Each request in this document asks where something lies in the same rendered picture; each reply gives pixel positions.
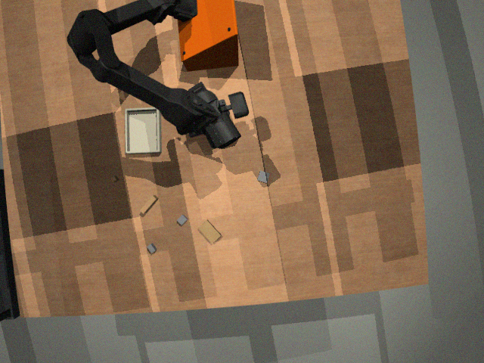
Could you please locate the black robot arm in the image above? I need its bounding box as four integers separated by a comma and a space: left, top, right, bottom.
67, 0, 241, 149

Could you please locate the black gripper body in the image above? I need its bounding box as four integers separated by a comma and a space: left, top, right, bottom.
176, 92, 249, 135

